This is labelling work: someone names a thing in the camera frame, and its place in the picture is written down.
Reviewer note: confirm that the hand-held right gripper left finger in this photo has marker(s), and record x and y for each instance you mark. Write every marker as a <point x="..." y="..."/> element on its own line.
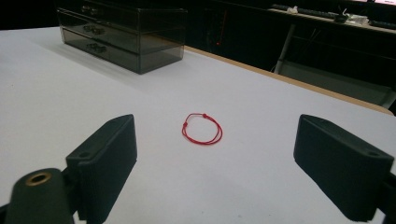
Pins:
<point x="102" y="168"/>

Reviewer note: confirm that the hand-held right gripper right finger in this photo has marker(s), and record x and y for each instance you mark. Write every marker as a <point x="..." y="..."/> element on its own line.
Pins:
<point x="339" y="168"/>

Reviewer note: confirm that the smoky clear drawer organizer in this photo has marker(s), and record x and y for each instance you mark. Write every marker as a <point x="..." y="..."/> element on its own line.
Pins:
<point x="124" y="46"/>

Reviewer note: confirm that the white table sheet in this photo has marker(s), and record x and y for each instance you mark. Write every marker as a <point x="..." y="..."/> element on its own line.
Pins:
<point x="218" y="186"/>

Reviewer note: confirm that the white table frame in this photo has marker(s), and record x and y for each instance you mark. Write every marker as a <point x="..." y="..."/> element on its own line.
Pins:
<point x="327" y="74"/>

